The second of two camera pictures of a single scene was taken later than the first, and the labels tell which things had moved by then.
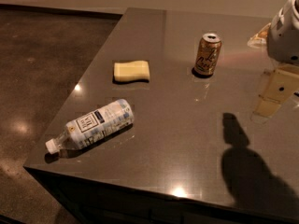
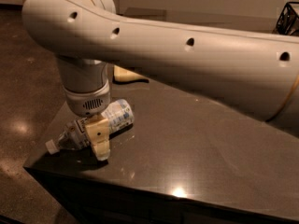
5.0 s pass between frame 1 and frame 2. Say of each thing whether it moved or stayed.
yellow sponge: stayed
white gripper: moved
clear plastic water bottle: stayed
